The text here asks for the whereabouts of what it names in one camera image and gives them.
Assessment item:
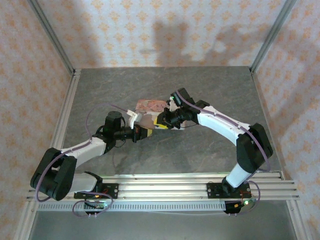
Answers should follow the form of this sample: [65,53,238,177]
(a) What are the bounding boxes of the white slotted cable duct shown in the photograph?
[37,201,227,213]

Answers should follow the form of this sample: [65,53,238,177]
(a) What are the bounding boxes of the pink printed box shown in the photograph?
[128,98,187,132]

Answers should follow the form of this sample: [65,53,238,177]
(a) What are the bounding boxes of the aluminium table side rail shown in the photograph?
[249,66,288,180]
[44,69,82,176]

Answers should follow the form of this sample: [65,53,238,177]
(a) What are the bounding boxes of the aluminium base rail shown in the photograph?
[26,170,301,202]

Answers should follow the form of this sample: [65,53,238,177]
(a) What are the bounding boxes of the aluminium frame post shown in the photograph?
[249,0,298,73]
[26,0,76,75]

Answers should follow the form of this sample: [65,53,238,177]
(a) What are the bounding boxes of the aluminium lower frame bar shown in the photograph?
[286,199,310,240]
[13,199,38,240]

